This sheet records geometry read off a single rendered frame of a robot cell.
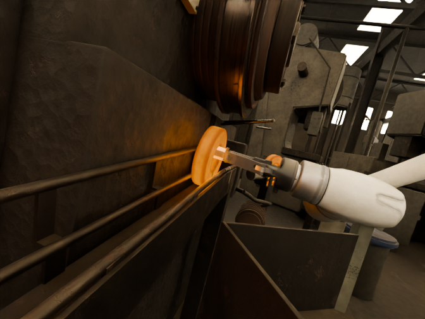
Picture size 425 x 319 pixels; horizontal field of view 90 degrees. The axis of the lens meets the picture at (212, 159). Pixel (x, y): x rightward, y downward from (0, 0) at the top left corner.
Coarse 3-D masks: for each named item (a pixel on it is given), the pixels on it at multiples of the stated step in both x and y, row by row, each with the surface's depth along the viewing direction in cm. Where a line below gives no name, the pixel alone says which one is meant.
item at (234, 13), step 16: (240, 0) 45; (256, 0) 44; (224, 16) 46; (240, 16) 45; (224, 32) 48; (240, 32) 46; (224, 48) 49; (240, 48) 48; (224, 64) 51; (240, 64) 49; (224, 80) 54; (240, 80) 52; (224, 96) 59; (240, 96) 55; (240, 112) 62
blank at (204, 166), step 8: (208, 128) 50; (216, 128) 50; (224, 128) 53; (208, 136) 48; (216, 136) 48; (224, 136) 54; (200, 144) 47; (208, 144) 47; (216, 144) 49; (224, 144) 57; (200, 152) 46; (208, 152) 46; (200, 160) 46; (208, 160) 47; (216, 160) 57; (192, 168) 48; (200, 168) 47; (208, 168) 49; (216, 168) 57; (192, 176) 49; (200, 176) 48; (208, 176) 51; (200, 184) 51
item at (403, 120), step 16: (400, 96) 338; (416, 96) 313; (400, 112) 333; (416, 112) 308; (400, 128) 327; (416, 128) 303; (384, 144) 356; (400, 144) 325; (416, 144) 312; (416, 224) 311
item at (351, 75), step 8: (344, 72) 792; (352, 72) 782; (360, 72) 791; (344, 80) 791; (352, 80) 785; (344, 88) 791; (352, 88) 789; (344, 96) 791; (352, 96) 798; (336, 104) 806; (344, 104) 794; (336, 120) 840; (344, 120) 804; (336, 128) 868; (320, 136) 828; (336, 144) 814; (312, 152) 896; (328, 160) 881
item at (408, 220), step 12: (408, 192) 234; (420, 192) 234; (300, 204) 302; (408, 204) 236; (420, 204) 236; (408, 216) 237; (420, 216) 237; (396, 228) 239; (408, 228) 239; (408, 240) 240; (396, 252) 243
